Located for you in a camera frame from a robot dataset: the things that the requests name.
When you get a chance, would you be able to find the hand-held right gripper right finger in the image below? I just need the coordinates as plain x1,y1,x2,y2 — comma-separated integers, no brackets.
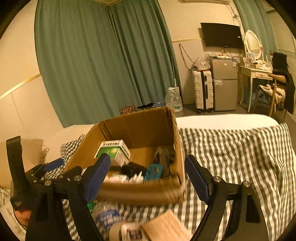
184,155,270,241

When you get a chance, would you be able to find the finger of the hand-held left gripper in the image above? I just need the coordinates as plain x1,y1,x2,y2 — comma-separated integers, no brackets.
43,158,65,172

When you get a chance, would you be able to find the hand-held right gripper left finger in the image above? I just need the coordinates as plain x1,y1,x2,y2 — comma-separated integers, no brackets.
25,153,111,241

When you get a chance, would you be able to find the green white medicine box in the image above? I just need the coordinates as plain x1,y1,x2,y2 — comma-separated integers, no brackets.
94,139,131,166

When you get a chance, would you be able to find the plastic bag of dark boxes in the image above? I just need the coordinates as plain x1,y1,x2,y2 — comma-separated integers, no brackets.
153,146,176,177

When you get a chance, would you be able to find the black glossy case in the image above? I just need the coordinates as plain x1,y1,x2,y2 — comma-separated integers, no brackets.
121,162,148,179

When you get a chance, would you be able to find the clear plastic bag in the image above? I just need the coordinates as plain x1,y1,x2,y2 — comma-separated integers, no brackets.
92,201,123,240

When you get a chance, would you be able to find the teal blister pack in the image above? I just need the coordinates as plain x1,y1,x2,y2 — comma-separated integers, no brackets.
144,163,164,181

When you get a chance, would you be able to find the beige box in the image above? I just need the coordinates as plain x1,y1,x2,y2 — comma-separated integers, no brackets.
141,209,193,241

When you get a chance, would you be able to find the brown cardboard box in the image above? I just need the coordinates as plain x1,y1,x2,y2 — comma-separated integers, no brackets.
67,106,187,205

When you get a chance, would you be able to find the person's left forearm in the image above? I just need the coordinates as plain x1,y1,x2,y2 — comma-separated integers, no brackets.
0,201,28,241

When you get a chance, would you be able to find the person's left hand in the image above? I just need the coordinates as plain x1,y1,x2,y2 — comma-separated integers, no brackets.
14,209,30,229

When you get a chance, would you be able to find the beige pillow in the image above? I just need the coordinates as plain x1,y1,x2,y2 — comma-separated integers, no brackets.
0,138,45,187

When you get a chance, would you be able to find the grey white checked blanket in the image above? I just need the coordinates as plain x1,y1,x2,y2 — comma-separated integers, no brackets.
0,123,296,241

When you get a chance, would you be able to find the dark patterned box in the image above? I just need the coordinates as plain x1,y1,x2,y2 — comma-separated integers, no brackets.
119,105,136,115

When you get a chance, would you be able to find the large clear water jug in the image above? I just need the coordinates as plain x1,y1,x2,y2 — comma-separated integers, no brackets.
165,87,184,118

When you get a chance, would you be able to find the white suitcase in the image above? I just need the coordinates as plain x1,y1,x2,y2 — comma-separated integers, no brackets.
191,70,214,114

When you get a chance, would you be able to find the grey mini fridge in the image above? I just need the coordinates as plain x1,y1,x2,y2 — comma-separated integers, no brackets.
209,58,239,112

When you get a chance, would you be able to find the wide green curtain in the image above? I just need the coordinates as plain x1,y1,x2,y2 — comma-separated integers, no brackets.
34,0,184,128

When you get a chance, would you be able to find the crumpled clear bag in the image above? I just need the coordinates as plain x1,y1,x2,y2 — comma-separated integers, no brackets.
191,57,211,71

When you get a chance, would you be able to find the wooden chair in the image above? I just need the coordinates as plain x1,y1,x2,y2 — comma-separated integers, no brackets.
257,74,288,117

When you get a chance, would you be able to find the white dressing table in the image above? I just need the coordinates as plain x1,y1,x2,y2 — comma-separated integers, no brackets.
239,57,278,114

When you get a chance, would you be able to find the black garment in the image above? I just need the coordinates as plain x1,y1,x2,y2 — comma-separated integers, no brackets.
272,52,296,114

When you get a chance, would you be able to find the white oval vanity mirror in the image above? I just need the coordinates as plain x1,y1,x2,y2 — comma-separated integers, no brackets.
244,30,263,59

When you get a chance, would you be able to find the narrow green curtain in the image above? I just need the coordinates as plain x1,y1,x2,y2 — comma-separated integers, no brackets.
233,0,271,54

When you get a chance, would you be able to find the white wardrobe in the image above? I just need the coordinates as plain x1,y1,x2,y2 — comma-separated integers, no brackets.
266,9,296,70

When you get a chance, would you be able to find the black wall cable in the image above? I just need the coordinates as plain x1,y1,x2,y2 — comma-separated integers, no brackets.
179,44,197,70

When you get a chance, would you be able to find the black wall television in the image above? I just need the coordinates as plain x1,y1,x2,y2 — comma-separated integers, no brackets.
200,22,244,49

